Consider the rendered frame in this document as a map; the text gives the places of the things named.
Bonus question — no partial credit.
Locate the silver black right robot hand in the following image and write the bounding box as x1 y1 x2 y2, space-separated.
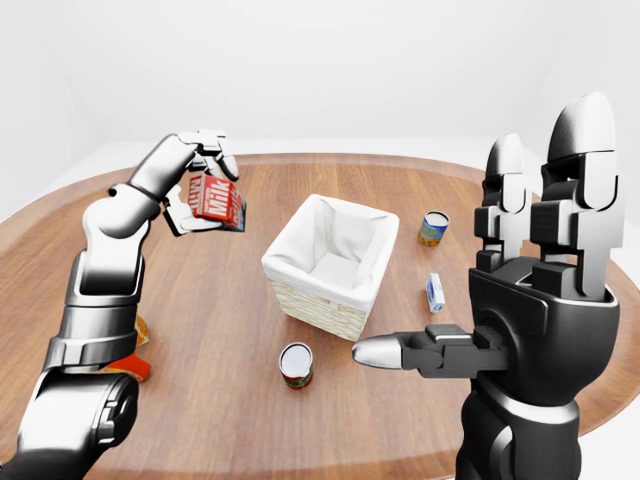
351 91 626 408

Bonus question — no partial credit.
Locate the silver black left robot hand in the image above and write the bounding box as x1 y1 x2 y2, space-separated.
126 129 241 238

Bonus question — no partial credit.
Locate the red milk carton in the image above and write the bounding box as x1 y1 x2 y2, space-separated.
186 172 248 233

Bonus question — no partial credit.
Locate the white-lined woven basket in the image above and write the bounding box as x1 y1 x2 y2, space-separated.
260 193 401 343

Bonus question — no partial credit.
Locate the small white and blue box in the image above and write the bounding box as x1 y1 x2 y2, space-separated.
424 272 446 314

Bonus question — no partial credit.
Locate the blue and yellow tin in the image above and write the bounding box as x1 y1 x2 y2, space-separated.
417 210 451 250

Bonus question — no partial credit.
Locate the orange juice carton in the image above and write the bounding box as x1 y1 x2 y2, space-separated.
97 314 153 384

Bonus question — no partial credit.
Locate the red and green tin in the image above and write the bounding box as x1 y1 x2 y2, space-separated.
278 341 315 391

